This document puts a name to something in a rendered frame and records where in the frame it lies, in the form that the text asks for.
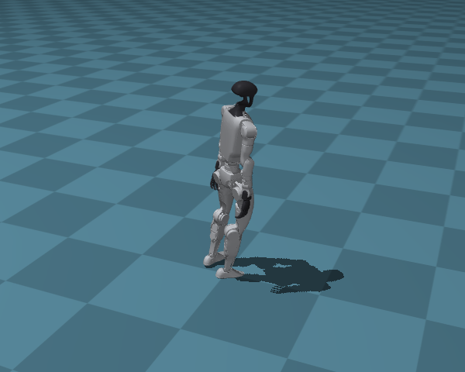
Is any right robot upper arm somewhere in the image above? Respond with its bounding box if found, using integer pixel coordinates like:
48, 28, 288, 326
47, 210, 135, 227
240, 121, 257, 167

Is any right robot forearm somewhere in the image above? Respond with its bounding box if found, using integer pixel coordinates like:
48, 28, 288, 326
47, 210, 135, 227
240, 159, 254, 197

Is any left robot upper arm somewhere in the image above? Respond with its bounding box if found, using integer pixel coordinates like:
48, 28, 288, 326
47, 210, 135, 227
220, 105, 233, 136

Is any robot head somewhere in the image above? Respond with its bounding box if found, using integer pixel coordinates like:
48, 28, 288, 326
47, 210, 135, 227
228, 81, 257, 117

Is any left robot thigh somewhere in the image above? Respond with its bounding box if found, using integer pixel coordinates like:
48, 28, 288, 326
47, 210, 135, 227
213, 169, 234, 224

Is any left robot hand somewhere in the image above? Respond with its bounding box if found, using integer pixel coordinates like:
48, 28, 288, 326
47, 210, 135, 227
210, 160, 220, 191

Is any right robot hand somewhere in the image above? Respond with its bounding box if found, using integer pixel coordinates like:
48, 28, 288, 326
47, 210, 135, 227
235, 191, 252, 219

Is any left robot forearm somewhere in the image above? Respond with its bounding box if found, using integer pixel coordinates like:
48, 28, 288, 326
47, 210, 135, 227
216, 140, 226, 168

